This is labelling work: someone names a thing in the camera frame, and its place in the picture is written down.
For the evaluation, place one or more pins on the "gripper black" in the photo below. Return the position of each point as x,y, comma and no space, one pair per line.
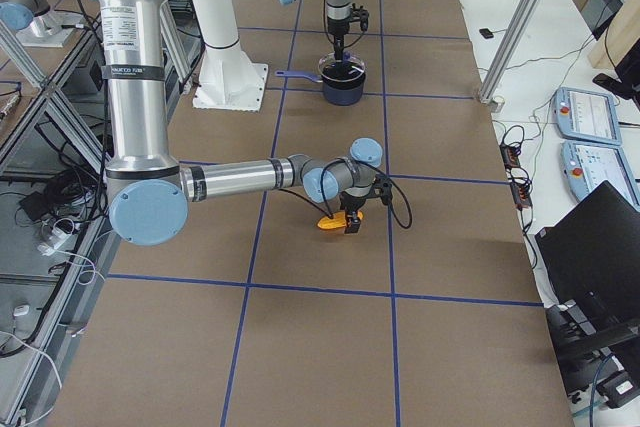
351,204
339,33

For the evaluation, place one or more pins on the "yellow corn cob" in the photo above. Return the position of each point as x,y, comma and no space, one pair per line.
332,223

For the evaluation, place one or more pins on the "glass pot lid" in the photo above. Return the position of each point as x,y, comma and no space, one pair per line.
342,63

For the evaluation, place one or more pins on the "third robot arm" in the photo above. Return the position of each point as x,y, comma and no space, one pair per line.
37,24

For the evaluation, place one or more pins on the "dark blue saucepan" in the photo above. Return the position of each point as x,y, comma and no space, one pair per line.
342,85

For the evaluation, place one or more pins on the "small black device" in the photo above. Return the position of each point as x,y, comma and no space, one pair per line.
486,33

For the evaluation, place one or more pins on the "orange black power strip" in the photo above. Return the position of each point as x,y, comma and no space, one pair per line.
519,180

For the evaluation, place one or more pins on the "lower teach pendant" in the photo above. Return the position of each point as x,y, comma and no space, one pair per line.
588,164

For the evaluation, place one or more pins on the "teach pendant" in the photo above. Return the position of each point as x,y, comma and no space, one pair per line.
586,115
588,164

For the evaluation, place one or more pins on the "black laptop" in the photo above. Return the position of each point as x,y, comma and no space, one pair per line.
595,249

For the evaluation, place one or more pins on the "upper teach pendant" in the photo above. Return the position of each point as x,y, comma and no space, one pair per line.
586,115

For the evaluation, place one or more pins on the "black monitor stand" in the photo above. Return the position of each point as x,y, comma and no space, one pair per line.
593,346

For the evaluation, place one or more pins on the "black phone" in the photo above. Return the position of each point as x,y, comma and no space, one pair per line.
614,86

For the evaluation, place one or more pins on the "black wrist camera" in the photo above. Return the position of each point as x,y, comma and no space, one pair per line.
382,189
359,15

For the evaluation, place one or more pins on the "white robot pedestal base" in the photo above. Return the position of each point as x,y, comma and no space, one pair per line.
228,79

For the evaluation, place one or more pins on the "aluminium frame post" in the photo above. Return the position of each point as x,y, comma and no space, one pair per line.
515,31

